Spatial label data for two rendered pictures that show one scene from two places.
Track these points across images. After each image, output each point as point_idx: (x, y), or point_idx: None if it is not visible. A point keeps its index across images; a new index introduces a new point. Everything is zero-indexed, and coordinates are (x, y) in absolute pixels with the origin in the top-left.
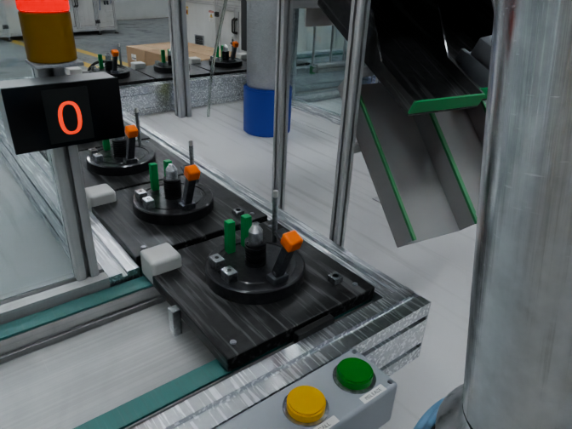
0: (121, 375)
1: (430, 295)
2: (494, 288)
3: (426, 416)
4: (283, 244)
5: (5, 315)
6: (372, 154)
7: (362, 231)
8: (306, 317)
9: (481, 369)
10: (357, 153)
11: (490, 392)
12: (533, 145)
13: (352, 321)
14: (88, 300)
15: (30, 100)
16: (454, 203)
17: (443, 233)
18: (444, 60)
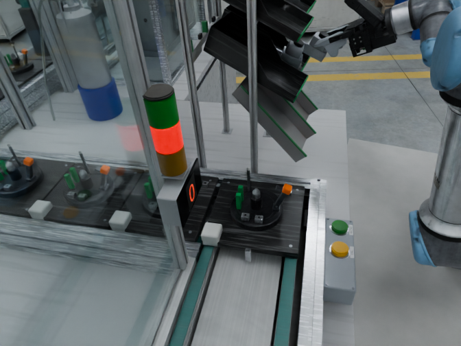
0: (250, 292)
1: (299, 173)
2: (459, 186)
3: (414, 226)
4: (285, 192)
5: (178, 309)
6: (268, 123)
7: (238, 156)
8: (300, 217)
9: (451, 206)
10: (179, 105)
11: (455, 211)
12: None
13: (313, 206)
14: (199, 274)
15: (184, 196)
16: (301, 128)
17: (303, 144)
18: (280, 62)
